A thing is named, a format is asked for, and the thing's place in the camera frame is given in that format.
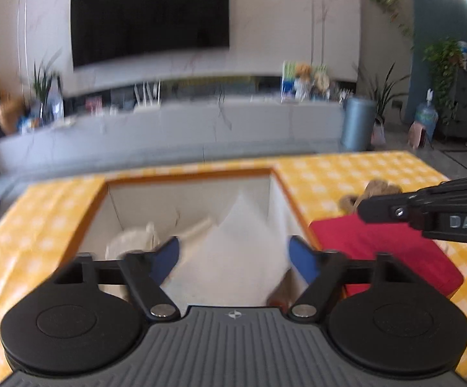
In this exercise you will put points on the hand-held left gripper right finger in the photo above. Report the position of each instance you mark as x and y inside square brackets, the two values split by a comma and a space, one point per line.
[302, 260]

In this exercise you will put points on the blue water jug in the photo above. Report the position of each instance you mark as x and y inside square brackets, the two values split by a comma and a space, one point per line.
[426, 119]

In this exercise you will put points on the green potted plant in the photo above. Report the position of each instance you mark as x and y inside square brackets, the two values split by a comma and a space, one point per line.
[42, 84]

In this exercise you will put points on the teddy bear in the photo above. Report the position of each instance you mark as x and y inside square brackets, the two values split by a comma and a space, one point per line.
[302, 80]

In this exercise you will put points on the orange cardboard box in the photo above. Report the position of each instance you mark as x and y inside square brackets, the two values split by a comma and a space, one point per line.
[201, 185]

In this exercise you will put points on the printed photo board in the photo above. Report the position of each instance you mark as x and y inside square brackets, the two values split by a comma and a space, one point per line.
[286, 82]

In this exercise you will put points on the hanging vine plant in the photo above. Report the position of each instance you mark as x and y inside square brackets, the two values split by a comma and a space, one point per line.
[390, 4]

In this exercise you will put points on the gold vase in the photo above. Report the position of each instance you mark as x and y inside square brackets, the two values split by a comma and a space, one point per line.
[9, 117]

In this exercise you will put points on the white router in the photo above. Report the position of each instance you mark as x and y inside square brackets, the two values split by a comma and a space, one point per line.
[146, 100]

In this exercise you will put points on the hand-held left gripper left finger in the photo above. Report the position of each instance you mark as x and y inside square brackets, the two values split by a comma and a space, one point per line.
[167, 260]

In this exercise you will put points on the white round fan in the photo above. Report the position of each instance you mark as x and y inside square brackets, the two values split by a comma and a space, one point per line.
[321, 84]

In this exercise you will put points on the tall leafy potted plant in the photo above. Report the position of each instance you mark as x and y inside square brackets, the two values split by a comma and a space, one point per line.
[382, 92]

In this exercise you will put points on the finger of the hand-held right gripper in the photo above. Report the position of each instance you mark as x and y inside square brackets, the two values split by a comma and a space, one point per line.
[386, 209]

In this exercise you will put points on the clear water bottle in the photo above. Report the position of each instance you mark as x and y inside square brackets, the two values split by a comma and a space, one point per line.
[55, 103]

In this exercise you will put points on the marble television console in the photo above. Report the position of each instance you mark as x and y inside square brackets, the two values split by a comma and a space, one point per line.
[156, 133]

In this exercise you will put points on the white tissue cloth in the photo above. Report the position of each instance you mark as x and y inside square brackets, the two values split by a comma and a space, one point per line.
[233, 250]

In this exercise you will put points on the small woven bag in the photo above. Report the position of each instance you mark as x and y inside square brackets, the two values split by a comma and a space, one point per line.
[377, 133]

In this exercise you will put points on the black television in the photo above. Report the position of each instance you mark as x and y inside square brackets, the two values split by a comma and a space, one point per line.
[148, 16]

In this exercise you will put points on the beige fleece insole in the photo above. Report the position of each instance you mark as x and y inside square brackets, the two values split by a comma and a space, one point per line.
[128, 244]

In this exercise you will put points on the red box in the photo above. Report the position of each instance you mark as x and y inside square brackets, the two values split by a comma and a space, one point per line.
[378, 242]

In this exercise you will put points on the tan plush toy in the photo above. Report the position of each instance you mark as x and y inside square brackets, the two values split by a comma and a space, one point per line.
[378, 188]

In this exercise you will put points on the pink heater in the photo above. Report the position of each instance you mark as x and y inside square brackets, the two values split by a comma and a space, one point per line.
[418, 136]

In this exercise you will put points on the grey trash can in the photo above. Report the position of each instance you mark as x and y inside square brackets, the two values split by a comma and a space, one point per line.
[357, 125]

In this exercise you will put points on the trailing green plant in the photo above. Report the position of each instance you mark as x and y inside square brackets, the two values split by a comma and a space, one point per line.
[443, 60]

